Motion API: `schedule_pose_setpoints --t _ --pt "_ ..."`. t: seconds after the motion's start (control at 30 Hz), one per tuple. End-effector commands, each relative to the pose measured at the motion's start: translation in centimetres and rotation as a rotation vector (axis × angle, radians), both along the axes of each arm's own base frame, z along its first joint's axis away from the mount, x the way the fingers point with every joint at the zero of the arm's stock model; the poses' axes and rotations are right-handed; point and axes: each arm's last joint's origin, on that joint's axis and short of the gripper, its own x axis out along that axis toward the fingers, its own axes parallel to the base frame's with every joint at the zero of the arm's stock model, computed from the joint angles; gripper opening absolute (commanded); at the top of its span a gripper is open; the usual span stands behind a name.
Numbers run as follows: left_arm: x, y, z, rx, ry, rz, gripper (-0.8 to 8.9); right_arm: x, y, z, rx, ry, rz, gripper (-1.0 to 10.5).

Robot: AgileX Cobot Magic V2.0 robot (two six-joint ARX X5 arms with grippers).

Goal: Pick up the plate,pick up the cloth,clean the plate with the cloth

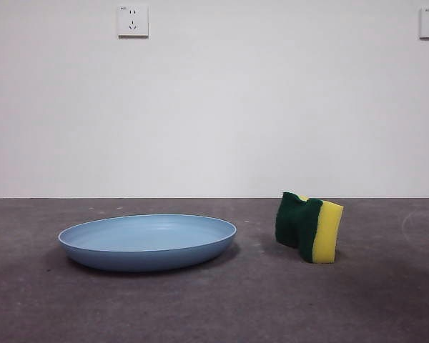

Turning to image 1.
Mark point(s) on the blue round plate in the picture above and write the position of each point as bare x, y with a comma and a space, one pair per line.
146, 236

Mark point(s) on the yellow sponge with green scourer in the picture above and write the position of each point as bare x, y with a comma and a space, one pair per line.
300, 228

